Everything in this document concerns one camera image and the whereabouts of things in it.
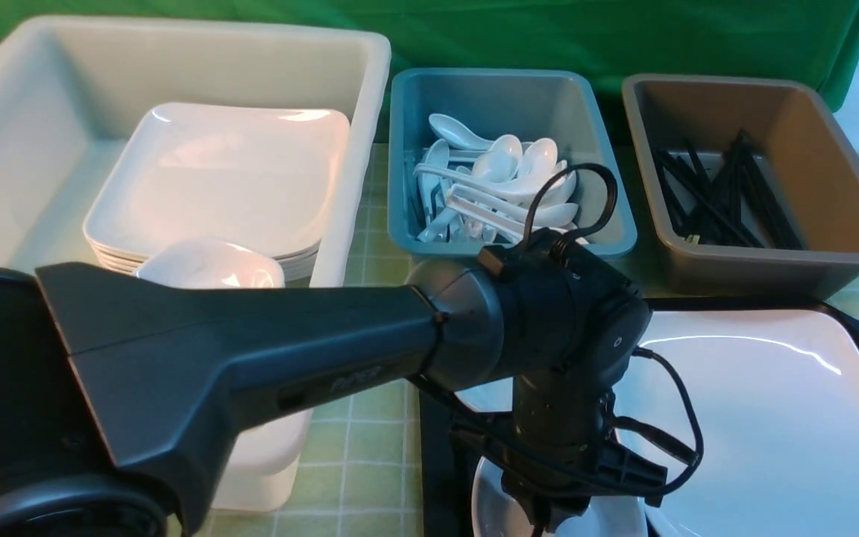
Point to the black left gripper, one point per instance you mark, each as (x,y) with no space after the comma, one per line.
(559,484)

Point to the white small dish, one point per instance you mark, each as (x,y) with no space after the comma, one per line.
(495,396)
(497,514)

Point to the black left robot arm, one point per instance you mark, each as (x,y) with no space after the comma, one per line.
(559,321)

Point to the large white square plate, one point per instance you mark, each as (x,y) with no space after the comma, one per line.
(777,395)

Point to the black serving tray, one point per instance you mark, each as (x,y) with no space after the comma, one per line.
(448,467)

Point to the pile of white soup spoons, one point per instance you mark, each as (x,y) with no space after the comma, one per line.
(504,168)

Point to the pile of black chopsticks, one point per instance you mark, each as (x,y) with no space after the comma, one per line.
(733,205)

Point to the brown plastic bin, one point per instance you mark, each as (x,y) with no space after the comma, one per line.
(803,153)

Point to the stack of white square plates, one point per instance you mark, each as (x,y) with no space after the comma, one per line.
(260,177)

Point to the stack of white small bowls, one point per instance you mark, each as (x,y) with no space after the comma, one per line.
(208,263)

